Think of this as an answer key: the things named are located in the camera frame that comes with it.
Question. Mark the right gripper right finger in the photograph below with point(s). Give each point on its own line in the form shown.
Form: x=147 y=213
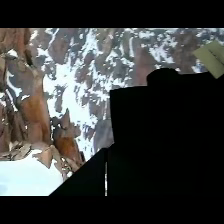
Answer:
x=125 y=183

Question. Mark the black garment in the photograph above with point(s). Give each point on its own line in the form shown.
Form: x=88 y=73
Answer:
x=170 y=116

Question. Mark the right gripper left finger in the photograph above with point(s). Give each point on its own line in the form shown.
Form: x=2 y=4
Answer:
x=87 y=181

